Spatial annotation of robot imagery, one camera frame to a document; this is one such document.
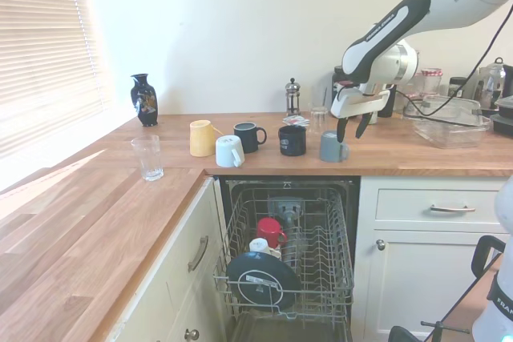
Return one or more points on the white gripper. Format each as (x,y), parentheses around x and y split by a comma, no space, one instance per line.
(356,105)

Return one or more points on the navy mug with print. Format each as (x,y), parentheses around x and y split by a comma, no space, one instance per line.
(292,142)

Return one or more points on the dark mug grey inside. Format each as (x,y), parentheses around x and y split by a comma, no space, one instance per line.
(246,139)

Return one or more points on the built-in dishwasher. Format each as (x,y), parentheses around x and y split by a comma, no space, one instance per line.
(256,187)

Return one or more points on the white mug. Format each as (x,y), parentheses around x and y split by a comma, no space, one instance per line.
(226,151)

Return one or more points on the red mug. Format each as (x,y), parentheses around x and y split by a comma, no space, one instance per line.
(268,232)

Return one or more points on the yellow mug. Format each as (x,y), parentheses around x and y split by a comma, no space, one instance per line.
(200,138)

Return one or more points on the white cabinet beside dishwasher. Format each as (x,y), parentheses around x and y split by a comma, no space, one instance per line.
(421,278)

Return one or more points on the green and white can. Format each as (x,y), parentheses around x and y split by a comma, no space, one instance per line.
(372,118)

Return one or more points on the upturned clear drinking glass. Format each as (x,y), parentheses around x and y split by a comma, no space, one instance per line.
(318,121)

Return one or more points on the black shaker bottle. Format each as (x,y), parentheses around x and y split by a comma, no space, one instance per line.
(386,101)

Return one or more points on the upright clear drinking glass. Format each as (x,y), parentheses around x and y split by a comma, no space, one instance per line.
(318,95)

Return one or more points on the black protein powder tub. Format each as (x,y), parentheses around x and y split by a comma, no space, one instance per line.
(337,77)

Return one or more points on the red and white packet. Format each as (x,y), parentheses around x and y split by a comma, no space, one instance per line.
(296,120)

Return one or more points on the glass French press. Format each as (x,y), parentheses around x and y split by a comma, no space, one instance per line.
(293,97)

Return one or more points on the glass jar red lid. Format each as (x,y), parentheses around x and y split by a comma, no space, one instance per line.
(431,79)

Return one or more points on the clear plastic lidded container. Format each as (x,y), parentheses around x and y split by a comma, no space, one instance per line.
(453,125)

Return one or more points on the grey plastic rack fitting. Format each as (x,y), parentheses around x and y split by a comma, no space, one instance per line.
(284,208)

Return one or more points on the glass jar black lid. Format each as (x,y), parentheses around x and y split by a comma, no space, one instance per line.
(457,86)

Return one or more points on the round metal cabinet knob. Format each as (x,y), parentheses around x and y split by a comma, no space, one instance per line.
(191,334)
(380,244)

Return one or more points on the glass coffee pot black lid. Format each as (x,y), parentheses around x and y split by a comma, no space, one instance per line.
(493,77)

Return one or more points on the small white cup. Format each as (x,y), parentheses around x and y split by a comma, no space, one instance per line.
(258,246)

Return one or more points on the stacked black food containers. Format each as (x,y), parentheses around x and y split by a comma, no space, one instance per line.
(504,115)

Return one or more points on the dark round plate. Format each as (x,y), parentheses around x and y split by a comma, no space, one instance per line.
(260,278)

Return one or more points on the ribbed clear glass tumbler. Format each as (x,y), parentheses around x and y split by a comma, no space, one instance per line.
(147,158)

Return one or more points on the dark blue painted vase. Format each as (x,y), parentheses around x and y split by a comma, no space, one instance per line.
(145,101)

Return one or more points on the white cabinet under window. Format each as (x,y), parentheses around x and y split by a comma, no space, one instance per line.
(180,286)

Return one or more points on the cream window blind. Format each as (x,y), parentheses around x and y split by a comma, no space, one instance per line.
(40,57)

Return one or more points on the black camera stand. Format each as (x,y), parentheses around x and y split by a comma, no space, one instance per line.
(441,325)

